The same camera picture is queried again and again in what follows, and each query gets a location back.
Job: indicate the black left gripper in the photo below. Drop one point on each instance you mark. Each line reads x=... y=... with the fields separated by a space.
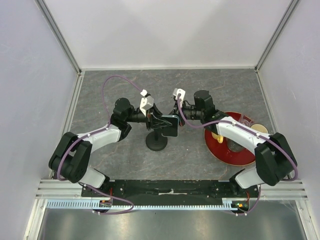
x=156 y=114

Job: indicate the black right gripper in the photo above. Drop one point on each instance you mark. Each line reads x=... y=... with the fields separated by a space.
x=176 y=112

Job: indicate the black smartphone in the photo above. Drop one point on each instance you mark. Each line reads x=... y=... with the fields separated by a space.
x=170 y=126

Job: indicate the black phone stand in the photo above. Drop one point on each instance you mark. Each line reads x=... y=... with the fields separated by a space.
x=155 y=141

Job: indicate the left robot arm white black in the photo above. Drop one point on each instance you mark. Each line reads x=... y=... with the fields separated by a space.
x=70 y=159

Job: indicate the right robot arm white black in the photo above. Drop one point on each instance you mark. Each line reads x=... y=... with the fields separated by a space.
x=274 y=160

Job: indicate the round red tray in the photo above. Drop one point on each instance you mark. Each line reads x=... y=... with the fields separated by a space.
x=222 y=152

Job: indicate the dark green cup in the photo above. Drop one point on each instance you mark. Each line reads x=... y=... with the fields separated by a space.
x=234 y=146

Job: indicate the clear plastic wrapper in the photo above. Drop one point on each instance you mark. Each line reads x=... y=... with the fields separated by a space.
x=245 y=120

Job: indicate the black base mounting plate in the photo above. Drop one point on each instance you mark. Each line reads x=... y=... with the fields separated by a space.
x=176 y=192

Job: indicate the cream mug right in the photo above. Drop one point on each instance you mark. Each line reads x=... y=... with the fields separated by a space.
x=259 y=128

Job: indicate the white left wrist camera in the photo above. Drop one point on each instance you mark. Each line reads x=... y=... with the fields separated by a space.
x=146 y=102

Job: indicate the yellow mug with handle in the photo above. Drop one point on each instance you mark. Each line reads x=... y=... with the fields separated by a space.
x=217 y=137

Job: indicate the light blue cable duct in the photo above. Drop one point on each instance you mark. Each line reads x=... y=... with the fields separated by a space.
x=98 y=205

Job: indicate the aluminium frame rail front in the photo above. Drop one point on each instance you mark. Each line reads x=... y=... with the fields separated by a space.
x=55 y=189

